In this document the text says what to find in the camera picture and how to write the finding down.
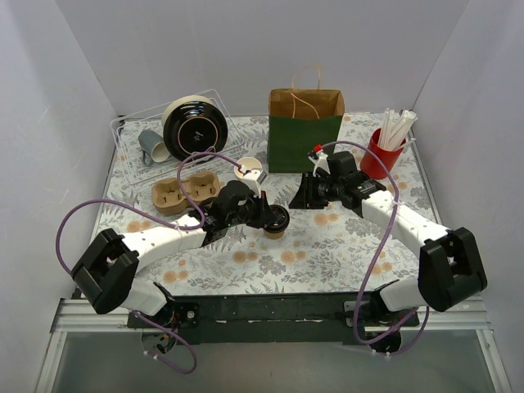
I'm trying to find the black plate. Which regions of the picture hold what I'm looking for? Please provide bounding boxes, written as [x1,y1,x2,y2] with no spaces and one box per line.
[161,95,228,161]

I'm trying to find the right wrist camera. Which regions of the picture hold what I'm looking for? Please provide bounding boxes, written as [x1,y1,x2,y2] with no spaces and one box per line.
[308,145,330,177]

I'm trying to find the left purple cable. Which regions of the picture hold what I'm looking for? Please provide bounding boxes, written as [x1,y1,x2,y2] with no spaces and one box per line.
[55,151,246,374]

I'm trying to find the floral table mat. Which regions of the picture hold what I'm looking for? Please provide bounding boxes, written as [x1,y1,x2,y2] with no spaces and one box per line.
[93,113,440,296]

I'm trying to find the cardboard cup carrier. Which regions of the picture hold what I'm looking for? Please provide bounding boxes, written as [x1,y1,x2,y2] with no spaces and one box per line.
[151,171,220,215]

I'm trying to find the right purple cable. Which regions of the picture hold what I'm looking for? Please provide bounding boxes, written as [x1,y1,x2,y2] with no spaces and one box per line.
[318,140,430,355]

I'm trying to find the single paper cup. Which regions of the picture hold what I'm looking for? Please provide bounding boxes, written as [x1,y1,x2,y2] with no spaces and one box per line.
[264,230,285,240]

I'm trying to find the purple cable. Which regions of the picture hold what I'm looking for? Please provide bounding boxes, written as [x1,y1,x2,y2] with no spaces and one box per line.
[55,151,246,374]
[318,140,430,355]

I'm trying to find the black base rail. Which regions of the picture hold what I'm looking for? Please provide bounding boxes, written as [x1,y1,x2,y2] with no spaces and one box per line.
[126,292,422,347]

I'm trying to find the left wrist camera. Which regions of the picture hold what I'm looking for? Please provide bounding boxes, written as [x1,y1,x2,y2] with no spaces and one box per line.
[237,165,267,197]

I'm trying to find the white wrapped straws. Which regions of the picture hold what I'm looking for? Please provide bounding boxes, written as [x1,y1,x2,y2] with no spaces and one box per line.
[377,108,418,151]

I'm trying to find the grey mug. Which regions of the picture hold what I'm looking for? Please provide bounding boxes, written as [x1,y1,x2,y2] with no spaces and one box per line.
[138,129,170,166]

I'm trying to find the white wire dish rack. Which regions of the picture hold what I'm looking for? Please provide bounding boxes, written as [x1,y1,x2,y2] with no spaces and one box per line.
[110,89,246,189]

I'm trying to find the green paper bag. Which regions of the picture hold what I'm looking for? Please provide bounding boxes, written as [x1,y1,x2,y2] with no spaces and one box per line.
[267,66,345,174]

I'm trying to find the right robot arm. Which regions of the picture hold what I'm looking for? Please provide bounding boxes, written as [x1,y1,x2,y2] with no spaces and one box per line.
[289,148,487,326]

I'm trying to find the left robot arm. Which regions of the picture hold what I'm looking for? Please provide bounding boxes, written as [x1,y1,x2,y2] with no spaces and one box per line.
[72,181,276,328]

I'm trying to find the stack of paper cups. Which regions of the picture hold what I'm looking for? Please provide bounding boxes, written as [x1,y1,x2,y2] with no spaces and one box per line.
[234,157,263,176]

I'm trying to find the black cup lid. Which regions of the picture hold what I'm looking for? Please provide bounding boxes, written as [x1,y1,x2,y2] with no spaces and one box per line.
[264,205,290,233]

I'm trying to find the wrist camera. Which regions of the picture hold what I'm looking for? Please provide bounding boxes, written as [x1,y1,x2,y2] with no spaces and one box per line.
[308,145,330,177]
[237,165,267,197]

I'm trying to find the red cup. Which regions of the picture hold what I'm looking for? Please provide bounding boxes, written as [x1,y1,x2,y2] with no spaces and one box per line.
[360,129,404,180]

